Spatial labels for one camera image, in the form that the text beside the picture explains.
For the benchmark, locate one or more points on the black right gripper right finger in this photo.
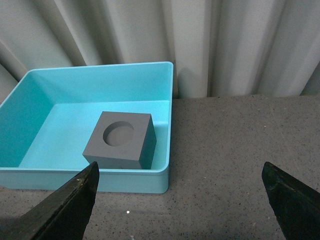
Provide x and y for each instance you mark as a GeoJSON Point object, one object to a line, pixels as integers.
{"type": "Point", "coordinates": [295, 204]}

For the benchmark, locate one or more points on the gray block with round hole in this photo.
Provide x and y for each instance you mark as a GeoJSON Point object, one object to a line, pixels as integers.
{"type": "Point", "coordinates": [122, 140]}

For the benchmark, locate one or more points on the gray pleated curtain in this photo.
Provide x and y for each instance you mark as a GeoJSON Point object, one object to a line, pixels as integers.
{"type": "Point", "coordinates": [218, 47]}

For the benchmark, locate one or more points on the blue plastic box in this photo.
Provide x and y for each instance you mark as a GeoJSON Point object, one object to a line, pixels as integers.
{"type": "Point", "coordinates": [48, 118]}

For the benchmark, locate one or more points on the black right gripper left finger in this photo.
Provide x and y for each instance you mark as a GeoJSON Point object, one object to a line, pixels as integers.
{"type": "Point", "coordinates": [63, 215]}

